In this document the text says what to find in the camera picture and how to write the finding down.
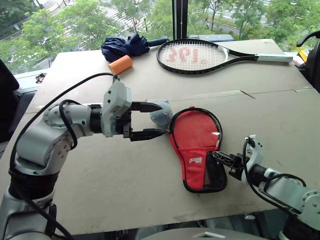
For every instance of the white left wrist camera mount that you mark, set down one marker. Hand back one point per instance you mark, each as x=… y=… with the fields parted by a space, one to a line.
x=116 y=100

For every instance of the black chair with armrest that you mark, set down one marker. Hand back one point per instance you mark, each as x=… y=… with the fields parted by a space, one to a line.
x=312 y=62

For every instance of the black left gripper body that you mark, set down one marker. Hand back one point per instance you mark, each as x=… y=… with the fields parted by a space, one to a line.
x=127 y=123

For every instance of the red black paddle case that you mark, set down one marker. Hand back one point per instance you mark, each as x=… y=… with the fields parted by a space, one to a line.
x=197 y=172

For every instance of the black white tennis racket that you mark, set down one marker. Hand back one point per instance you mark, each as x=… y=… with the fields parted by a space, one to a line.
x=197 y=56

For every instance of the black window frame post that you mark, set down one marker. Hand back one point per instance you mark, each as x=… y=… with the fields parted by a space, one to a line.
x=180 y=18

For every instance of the grey blue plush toy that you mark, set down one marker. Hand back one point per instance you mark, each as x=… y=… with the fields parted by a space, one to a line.
x=161 y=115

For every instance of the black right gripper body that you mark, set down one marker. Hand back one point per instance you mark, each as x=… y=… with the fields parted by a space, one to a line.
x=237 y=163

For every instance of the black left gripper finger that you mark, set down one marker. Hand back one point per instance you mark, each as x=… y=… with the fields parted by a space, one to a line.
x=147 y=107
x=147 y=134

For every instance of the yellow object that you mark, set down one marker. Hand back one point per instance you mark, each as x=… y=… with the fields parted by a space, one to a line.
x=303 y=54

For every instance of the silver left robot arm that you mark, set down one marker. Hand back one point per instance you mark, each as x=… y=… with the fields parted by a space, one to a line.
x=42 y=147

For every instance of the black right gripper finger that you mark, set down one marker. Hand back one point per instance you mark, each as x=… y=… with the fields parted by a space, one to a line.
x=222 y=157

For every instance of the navy folded umbrella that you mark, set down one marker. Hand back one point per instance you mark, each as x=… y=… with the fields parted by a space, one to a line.
x=125 y=47

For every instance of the blue grey ledge box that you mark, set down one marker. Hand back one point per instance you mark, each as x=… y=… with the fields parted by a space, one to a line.
x=215 y=37

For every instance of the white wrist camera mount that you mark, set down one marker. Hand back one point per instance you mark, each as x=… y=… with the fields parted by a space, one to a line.
x=116 y=100
x=255 y=152

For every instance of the small black red clip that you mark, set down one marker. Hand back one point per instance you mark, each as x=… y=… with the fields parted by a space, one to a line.
x=40 y=77

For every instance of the black office chair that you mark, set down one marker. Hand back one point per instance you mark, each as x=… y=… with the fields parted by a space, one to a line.
x=10 y=105

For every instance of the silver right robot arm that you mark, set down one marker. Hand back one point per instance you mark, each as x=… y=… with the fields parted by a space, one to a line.
x=295 y=195

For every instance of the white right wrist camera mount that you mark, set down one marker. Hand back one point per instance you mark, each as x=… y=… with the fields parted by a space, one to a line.
x=255 y=152

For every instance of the orange foam cylinder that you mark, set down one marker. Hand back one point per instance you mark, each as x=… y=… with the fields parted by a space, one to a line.
x=120 y=64

